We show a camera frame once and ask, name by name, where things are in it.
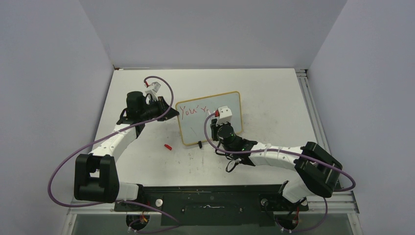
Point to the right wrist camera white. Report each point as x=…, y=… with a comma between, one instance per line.
x=223, y=115

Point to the yellow framed whiteboard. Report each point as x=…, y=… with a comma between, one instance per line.
x=193, y=113

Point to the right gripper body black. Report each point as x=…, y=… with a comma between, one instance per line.
x=216, y=135

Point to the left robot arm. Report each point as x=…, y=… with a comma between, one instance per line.
x=96, y=178

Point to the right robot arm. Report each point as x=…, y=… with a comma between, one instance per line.
x=316, y=168

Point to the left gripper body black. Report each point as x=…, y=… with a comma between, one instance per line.
x=155, y=109

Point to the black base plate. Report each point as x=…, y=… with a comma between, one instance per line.
x=215, y=205

